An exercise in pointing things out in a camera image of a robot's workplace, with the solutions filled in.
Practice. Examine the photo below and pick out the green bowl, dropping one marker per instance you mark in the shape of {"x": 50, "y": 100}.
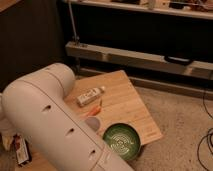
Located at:
{"x": 124, "y": 140}

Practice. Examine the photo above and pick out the black handle on rail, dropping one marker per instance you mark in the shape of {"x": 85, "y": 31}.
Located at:
{"x": 184, "y": 62}

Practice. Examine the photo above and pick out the grey metal shelf rail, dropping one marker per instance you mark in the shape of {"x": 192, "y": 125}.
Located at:
{"x": 140, "y": 60}

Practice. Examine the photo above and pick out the metal vertical pole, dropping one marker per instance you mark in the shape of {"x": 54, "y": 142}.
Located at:
{"x": 75, "y": 36}

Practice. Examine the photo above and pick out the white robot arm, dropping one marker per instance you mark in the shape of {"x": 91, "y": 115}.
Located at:
{"x": 35, "y": 106}

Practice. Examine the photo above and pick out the upper white shelf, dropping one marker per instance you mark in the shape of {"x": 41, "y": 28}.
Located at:
{"x": 139, "y": 8}

